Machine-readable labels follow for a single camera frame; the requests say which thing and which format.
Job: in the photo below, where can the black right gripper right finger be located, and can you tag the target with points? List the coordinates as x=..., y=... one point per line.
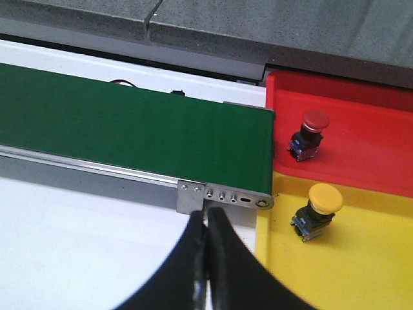
x=237, y=279

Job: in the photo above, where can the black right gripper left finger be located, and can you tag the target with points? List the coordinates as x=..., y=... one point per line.
x=181, y=280

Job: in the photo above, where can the yellow mushroom push button switch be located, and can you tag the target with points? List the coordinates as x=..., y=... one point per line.
x=310, y=221

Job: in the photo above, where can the red mushroom push button switch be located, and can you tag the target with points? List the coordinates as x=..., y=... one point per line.
x=304, y=144

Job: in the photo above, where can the steel conveyor end plate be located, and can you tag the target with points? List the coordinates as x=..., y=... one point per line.
x=240, y=197

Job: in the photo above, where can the yellow plastic tray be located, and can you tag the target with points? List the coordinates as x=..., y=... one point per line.
x=363, y=260

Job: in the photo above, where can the green conveyor belt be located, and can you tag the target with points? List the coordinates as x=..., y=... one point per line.
x=138, y=129

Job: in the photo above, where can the red plastic tray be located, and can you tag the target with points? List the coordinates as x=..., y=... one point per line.
x=368, y=143

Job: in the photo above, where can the grey stone counter left slab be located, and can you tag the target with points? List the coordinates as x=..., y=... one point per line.
x=118, y=19

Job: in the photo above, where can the steel conveyor support bracket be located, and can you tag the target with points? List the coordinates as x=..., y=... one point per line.
x=190, y=196

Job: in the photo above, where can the aluminium conveyor side rail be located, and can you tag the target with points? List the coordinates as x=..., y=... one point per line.
x=89, y=166

